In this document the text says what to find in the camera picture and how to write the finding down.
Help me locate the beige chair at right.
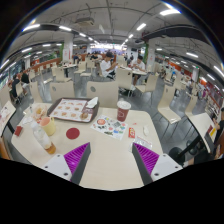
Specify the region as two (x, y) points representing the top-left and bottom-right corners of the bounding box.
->
(157, 85), (181, 128)

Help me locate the white crumpled napkin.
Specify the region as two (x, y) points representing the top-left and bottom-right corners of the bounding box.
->
(87, 97), (98, 109)

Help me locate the clear plastic wrapper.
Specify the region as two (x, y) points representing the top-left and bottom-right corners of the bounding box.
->
(134, 136), (152, 150)

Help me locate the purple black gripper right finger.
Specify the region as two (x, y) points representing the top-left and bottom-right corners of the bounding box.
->
(132, 143), (182, 185)

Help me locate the seated person white shirt right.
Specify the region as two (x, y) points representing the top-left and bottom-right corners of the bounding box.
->
(131, 55), (145, 85)

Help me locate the yellow plastic mug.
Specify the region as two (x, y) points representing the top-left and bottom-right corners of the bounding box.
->
(40, 117), (56, 136)

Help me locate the beige chair behind table left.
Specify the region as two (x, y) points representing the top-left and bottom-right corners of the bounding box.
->
(50, 81), (75, 102)

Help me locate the clear plastic water bottle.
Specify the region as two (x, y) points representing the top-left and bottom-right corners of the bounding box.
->
(31, 121), (56, 154)

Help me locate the red paper cup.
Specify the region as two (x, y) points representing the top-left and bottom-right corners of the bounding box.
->
(117, 101), (131, 122)

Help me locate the person in white shirt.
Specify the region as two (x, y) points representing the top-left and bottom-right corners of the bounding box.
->
(100, 52), (117, 79)

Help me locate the small red box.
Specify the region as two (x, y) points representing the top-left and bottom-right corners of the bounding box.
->
(14, 126), (23, 137)

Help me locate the person in black at left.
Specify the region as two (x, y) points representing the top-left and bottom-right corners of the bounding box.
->
(11, 74), (20, 103)

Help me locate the colourful printed leaflet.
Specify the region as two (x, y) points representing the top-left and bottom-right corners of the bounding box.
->
(91, 115), (128, 140)

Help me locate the round red coaster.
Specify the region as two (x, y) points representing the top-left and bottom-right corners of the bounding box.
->
(66, 128), (80, 140)

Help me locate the brown food tray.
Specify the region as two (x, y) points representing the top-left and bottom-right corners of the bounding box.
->
(47, 98), (99, 123)

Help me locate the beige chair behind table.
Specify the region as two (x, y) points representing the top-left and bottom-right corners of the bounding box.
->
(50, 81), (75, 102)
(86, 81), (118, 108)

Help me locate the red sauce packet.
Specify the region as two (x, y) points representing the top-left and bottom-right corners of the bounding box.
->
(128, 127), (135, 138)

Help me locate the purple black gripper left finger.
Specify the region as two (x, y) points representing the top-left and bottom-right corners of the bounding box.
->
(42, 143), (91, 184)

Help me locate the beige chair behind table centre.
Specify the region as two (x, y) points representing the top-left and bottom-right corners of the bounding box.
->
(86, 81), (118, 108)

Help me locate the beige side table right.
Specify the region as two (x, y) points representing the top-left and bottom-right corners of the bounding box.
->
(175, 113), (216, 161)

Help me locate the food wrapper with snack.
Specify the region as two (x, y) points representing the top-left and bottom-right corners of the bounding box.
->
(32, 105), (47, 123)

